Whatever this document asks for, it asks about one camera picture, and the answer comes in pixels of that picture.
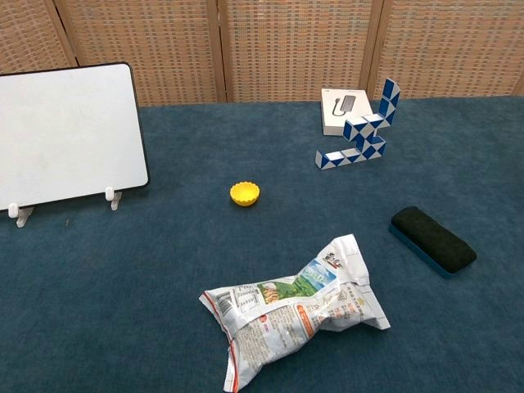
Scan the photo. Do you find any black felt blue-backed eraser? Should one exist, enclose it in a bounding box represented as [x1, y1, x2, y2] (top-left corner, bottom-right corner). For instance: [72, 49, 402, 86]
[388, 206, 478, 280]

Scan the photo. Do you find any yellow scalloped bottle cap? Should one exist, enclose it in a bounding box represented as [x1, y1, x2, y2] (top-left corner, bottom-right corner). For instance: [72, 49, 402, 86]
[229, 182, 261, 209]

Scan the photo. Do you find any blue white snake cube toy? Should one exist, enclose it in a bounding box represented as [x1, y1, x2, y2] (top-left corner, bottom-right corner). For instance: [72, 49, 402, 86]
[314, 78, 401, 170]

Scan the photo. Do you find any white product box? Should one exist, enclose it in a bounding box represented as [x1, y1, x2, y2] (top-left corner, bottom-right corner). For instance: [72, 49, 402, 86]
[320, 87, 376, 137]

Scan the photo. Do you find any crumpled white snack bag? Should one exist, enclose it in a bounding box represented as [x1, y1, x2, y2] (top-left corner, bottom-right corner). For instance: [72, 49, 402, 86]
[199, 233, 391, 393]

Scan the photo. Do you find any white plastic board stand foot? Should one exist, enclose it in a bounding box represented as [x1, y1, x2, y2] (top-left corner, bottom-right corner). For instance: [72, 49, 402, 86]
[7, 202, 36, 228]
[105, 186, 124, 212]

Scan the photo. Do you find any woven wooden screen panel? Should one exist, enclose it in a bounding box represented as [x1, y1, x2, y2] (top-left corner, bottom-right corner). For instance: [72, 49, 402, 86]
[216, 0, 386, 104]
[366, 0, 524, 101]
[0, 0, 79, 77]
[54, 0, 228, 109]

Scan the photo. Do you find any blue felt table cloth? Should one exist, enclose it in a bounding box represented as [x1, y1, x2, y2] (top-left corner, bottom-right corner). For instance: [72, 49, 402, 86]
[0, 95, 524, 393]

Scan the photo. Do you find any white board with black frame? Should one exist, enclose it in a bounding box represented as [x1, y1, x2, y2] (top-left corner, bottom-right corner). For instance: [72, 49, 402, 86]
[0, 61, 151, 212]

